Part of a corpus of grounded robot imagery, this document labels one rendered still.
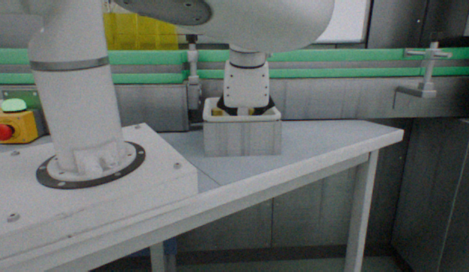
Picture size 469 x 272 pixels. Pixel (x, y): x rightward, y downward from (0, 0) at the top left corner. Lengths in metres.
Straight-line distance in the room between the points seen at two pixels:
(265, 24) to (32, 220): 0.34
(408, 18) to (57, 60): 1.14
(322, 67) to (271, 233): 0.77
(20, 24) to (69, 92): 0.84
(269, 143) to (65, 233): 0.41
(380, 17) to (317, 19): 1.00
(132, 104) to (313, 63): 0.54
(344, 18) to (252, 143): 0.65
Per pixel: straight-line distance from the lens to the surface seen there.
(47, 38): 0.44
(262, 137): 0.63
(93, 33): 0.44
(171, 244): 1.02
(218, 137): 0.63
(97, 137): 0.46
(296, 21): 0.21
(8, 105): 0.88
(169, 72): 0.81
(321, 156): 0.68
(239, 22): 0.19
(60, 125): 0.46
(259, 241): 1.39
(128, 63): 0.83
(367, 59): 1.00
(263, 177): 0.57
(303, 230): 1.40
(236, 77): 0.62
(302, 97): 0.92
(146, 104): 0.81
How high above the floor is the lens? 1.00
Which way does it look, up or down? 18 degrees down
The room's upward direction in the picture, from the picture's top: straight up
